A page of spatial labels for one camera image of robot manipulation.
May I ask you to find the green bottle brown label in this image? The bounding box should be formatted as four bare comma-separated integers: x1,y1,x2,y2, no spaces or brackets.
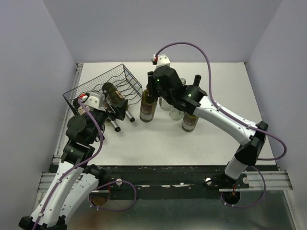
107,119,121,132

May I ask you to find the short clear glass bottle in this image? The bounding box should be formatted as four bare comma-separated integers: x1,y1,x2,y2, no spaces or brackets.
169,78,187,121

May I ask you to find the green bottle white label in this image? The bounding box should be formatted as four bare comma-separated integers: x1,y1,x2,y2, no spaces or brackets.
73,98,86,115

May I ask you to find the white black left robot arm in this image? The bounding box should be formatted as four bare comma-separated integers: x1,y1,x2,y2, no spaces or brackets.
19,94,111,230

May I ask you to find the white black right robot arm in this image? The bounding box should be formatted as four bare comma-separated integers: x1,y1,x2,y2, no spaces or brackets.
146,66,268,188

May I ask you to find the tall clear glass bottle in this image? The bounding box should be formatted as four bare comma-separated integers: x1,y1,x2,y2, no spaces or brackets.
159,97,170,111

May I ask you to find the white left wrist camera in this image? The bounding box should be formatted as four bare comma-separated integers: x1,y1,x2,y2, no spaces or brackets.
79,91,105,111

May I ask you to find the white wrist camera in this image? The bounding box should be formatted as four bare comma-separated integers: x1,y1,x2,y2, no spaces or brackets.
151,54,170,69
79,91,105,111

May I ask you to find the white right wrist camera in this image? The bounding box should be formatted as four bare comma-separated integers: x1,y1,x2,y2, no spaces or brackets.
151,54,170,69

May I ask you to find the black wire wine rack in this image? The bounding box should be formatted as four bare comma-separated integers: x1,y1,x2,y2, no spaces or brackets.
63,64,143,114

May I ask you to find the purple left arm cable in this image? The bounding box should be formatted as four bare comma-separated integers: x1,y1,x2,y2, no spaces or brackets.
31,99,104,230

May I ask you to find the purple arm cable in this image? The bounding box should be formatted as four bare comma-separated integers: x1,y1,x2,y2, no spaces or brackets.
155,42,287,161
31,99,104,230

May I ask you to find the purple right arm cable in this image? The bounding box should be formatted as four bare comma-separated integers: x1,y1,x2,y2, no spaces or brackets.
155,42,287,161

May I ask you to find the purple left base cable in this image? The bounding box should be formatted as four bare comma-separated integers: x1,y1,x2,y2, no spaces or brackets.
90,179,138,212

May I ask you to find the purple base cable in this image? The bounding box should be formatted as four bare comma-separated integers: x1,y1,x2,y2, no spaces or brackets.
90,179,138,212
220,166,266,208

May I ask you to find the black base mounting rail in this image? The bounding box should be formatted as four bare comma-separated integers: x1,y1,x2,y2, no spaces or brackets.
97,165,249,200

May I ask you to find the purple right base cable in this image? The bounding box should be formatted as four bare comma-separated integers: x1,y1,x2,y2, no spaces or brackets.
220,166,266,208

